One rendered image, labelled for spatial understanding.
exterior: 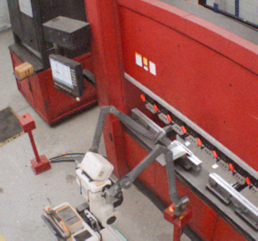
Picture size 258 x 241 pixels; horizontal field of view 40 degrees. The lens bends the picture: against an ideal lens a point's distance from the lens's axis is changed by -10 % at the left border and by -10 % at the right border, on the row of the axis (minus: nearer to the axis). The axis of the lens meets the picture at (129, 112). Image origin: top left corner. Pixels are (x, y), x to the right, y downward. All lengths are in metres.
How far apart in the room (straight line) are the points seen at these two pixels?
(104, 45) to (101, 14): 0.33
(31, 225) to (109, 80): 1.89
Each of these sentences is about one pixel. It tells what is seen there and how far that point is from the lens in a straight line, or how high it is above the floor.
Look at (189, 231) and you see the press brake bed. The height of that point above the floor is 0.05.
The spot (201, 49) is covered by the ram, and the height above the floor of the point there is 2.10.
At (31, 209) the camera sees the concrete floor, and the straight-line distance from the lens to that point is 4.51.
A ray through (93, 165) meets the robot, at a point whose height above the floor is 1.36.
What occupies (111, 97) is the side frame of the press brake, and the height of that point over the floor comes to 1.18.
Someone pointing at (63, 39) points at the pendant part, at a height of 1.84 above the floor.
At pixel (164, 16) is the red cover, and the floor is 2.24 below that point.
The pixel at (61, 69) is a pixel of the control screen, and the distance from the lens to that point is 3.87.
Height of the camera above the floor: 3.30
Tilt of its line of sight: 36 degrees down
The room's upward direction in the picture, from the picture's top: 6 degrees counter-clockwise
